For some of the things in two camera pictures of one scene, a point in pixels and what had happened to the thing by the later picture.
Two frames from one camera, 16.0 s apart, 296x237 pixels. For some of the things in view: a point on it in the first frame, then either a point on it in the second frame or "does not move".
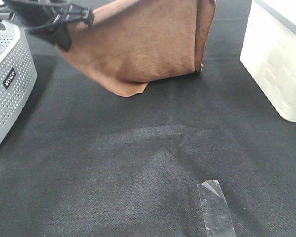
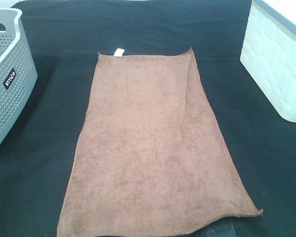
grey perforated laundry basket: x=13 y=76 does not move
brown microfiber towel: x=130 y=44 -> x=152 y=160
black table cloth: x=87 y=161 does not move
